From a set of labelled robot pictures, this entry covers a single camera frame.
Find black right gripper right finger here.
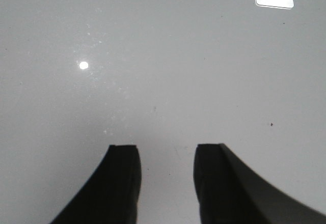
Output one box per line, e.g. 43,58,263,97
193,144,325,223

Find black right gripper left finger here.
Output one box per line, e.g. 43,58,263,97
52,145,142,223

